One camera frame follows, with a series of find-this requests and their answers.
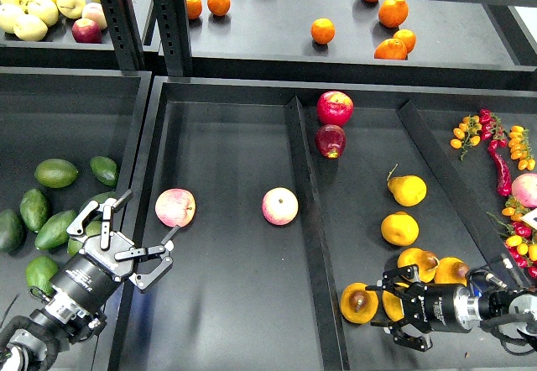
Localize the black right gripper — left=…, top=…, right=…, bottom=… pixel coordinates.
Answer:
left=365, top=264, right=474, bottom=352

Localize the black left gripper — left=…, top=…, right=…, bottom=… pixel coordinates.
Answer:
left=49, top=189, right=182, bottom=309

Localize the yellow pear showing stem end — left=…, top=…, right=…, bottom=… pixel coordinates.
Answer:
left=340, top=283, right=378, bottom=324

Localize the dark green avocado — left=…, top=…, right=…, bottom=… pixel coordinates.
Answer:
left=79, top=191, right=116, bottom=212

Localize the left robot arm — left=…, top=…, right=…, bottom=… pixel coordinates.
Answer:
left=1, top=191, right=180, bottom=370

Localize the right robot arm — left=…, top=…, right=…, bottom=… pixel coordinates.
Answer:
left=365, top=253, right=536, bottom=356

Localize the yellow pear lower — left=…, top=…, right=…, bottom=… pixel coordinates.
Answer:
left=382, top=289, right=404, bottom=321

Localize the light green avocado hidden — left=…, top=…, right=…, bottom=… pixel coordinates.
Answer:
left=67, top=220, right=102, bottom=256

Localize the yellow pear middle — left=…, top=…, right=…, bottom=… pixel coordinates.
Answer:
left=397, top=247, right=440, bottom=283

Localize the yellow pear far right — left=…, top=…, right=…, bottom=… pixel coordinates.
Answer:
left=434, top=257, right=469, bottom=286

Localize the green avocado middle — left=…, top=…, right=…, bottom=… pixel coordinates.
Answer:
left=34, top=210, right=77, bottom=250

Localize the bright green avocado bottom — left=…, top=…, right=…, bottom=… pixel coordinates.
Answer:
left=25, top=255, right=59, bottom=295

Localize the yellow pear under gripper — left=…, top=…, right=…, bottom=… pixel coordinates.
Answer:
left=380, top=212, right=420, bottom=247

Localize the small dark avocado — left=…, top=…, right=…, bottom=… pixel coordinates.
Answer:
left=90, top=155, right=119, bottom=187

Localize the dark avocado left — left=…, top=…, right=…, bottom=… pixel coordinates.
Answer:
left=19, top=188, right=51, bottom=233

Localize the light green avocado top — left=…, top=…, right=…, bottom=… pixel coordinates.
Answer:
left=34, top=158, right=79, bottom=189

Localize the dark avocado at edge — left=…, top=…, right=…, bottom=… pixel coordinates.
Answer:
left=0, top=209, right=25, bottom=253

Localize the yellow pear with stem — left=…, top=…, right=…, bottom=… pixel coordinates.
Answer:
left=386, top=164, right=427, bottom=207

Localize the pink apple left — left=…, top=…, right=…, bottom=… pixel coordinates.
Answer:
left=154, top=188, right=196, bottom=227

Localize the pink apple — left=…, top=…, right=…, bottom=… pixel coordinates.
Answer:
left=154, top=188, right=196, bottom=227
left=262, top=187, right=299, bottom=226

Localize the black left tray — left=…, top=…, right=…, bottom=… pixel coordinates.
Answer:
left=0, top=66, right=153, bottom=371

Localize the red chili pepper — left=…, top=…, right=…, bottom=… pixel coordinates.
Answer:
left=487, top=140, right=512, bottom=197

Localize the pink apple centre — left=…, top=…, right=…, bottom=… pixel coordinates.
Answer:
left=262, top=187, right=299, bottom=226

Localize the pink apple right edge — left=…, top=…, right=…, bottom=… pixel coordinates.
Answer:
left=511, top=173, right=537, bottom=208

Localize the black divided centre tray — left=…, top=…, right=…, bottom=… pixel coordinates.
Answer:
left=95, top=78, right=536, bottom=370

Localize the orange cherry tomato bunch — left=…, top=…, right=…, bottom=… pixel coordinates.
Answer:
left=450, top=115, right=482, bottom=161

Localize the dark red apple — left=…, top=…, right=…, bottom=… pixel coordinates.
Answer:
left=315, top=124, right=347, bottom=159

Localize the bright red apple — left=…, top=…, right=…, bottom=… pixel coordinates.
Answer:
left=316, top=91, right=354, bottom=127

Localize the red apple top shelf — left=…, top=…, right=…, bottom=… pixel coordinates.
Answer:
left=71, top=18, right=102, bottom=44

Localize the orange front right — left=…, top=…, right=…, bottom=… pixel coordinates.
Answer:
left=374, top=38, right=408, bottom=60

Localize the orange far left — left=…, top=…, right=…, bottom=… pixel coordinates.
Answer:
left=185, top=0, right=203, bottom=20

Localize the orange right small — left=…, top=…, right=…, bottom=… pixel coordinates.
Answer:
left=394, top=29, right=417, bottom=54

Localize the orange centre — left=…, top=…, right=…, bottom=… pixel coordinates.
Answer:
left=310, top=18, right=336, bottom=44

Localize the large orange right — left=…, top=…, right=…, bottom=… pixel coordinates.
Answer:
left=378, top=0, right=409, bottom=29

